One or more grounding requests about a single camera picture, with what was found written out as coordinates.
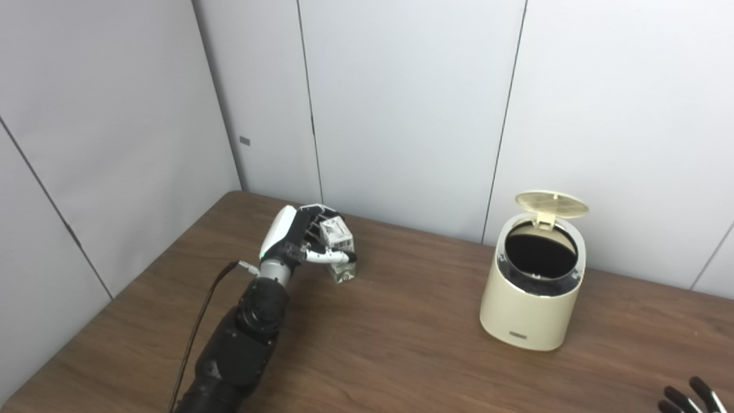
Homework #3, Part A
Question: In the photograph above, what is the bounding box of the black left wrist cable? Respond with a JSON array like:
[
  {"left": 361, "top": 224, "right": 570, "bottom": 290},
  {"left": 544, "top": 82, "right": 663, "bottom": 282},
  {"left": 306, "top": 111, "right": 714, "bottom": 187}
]
[{"left": 169, "top": 261, "right": 262, "bottom": 413}]

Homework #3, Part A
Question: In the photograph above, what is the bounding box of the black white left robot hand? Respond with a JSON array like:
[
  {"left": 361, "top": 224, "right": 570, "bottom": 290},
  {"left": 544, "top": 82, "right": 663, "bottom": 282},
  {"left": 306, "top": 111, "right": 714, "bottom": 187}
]
[{"left": 259, "top": 204, "right": 357, "bottom": 270}]

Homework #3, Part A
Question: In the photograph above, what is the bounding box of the cream-colored lidded bin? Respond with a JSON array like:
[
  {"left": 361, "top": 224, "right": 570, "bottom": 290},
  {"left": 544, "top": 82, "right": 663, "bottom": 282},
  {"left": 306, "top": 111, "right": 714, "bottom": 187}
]
[{"left": 479, "top": 190, "right": 590, "bottom": 352}]

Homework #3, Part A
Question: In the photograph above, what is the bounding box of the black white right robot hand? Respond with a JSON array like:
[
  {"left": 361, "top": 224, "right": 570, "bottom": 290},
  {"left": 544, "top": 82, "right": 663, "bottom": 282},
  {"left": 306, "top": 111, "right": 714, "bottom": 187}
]
[{"left": 658, "top": 376, "right": 731, "bottom": 413}]

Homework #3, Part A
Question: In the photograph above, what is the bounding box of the white green milk carton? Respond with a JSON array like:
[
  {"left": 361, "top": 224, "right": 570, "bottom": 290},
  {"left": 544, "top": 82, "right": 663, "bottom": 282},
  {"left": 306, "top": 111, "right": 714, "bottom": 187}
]
[{"left": 319, "top": 218, "right": 357, "bottom": 283}]

